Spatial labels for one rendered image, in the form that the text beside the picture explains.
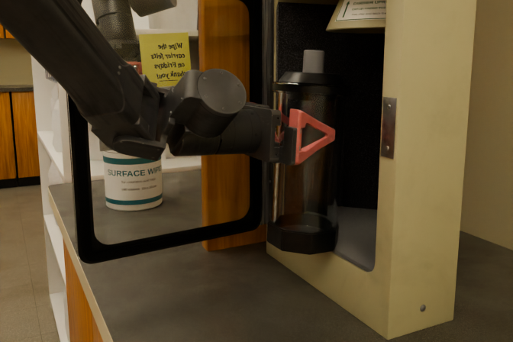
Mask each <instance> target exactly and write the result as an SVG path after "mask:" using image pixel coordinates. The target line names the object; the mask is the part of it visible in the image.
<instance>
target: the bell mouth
mask: <svg viewBox="0 0 513 342"><path fill-rule="evenodd" d="M326 31H327V32H334V33H355V34H384V33H385V31H386V0H339V2H338V3H337V7H336V8H335V10H334V13H333V15H332V17H331V19H330V21H329V24H328V26H327V28H326Z"/></svg>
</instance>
